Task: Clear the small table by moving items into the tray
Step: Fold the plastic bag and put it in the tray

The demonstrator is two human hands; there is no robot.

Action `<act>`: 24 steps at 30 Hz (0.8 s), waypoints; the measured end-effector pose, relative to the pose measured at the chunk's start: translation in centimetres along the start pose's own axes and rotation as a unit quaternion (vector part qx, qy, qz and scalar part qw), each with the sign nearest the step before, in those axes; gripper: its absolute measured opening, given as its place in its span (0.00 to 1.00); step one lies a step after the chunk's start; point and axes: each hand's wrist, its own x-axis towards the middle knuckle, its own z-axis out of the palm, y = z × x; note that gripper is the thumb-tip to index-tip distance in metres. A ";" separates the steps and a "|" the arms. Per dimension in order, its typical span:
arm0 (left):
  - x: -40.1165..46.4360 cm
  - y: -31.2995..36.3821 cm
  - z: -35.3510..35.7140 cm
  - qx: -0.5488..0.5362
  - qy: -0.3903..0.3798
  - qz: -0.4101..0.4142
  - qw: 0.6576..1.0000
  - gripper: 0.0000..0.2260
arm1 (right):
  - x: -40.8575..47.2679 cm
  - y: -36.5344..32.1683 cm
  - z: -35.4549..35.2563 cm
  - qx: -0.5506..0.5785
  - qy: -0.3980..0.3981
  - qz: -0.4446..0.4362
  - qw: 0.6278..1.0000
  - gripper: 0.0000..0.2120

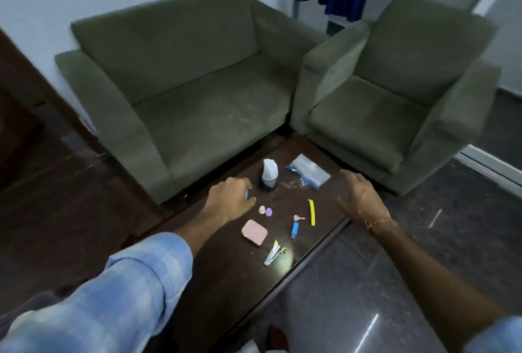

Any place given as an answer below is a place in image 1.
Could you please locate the person's left hand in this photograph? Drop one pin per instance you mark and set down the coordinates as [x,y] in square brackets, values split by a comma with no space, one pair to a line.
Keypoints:
[228,202]

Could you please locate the person's right hand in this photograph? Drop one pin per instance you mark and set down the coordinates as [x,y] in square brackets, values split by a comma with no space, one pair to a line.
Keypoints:
[365,202]

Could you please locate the clear drinking glass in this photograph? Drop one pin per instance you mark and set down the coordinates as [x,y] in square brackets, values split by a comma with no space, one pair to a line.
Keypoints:
[246,195]

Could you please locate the pink case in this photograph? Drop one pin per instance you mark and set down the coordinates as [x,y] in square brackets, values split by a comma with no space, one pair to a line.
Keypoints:
[254,232]

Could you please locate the black mesh holder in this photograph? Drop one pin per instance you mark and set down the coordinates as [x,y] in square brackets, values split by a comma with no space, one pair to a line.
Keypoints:
[267,187]

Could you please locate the white paper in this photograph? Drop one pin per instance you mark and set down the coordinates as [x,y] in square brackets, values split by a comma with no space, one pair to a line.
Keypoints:
[270,169]

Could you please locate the yellow plastic stick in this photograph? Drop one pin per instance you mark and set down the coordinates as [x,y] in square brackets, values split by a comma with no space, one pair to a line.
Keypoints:
[312,212]

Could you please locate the clear zip bag blue seal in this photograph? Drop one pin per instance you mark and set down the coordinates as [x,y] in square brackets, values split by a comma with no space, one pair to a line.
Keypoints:
[310,171]

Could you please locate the silver stapler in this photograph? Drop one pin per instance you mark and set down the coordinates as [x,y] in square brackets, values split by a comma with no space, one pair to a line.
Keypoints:
[274,253]

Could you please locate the small silver key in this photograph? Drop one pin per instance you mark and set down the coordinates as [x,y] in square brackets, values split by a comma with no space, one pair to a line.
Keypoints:
[297,217]

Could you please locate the small clear glass object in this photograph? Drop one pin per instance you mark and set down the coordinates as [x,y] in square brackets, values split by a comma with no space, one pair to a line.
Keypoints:
[297,184]

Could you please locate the blue small lighter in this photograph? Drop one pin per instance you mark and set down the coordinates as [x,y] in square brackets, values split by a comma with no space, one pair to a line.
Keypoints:
[294,229]

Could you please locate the person's right forearm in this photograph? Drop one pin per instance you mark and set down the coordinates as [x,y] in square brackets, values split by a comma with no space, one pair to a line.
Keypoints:
[436,283]

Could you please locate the person's left forearm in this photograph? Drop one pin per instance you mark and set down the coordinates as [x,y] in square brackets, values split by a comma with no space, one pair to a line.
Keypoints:
[200,234]

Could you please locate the dark wooden coffee table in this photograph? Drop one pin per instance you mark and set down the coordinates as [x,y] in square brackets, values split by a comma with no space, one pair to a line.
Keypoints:
[228,283]

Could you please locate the green fabric armchair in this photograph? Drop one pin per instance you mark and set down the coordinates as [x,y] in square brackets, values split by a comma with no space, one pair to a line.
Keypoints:
[387,112]

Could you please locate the wide green fabric sofa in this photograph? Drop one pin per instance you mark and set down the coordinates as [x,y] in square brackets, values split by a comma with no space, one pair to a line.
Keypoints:
[183,100]

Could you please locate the red slipper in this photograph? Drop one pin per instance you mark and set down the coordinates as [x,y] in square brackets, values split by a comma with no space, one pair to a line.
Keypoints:
[277,340]

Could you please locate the blue checked shirt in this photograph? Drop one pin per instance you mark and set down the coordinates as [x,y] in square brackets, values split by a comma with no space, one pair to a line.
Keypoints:
[102,304]

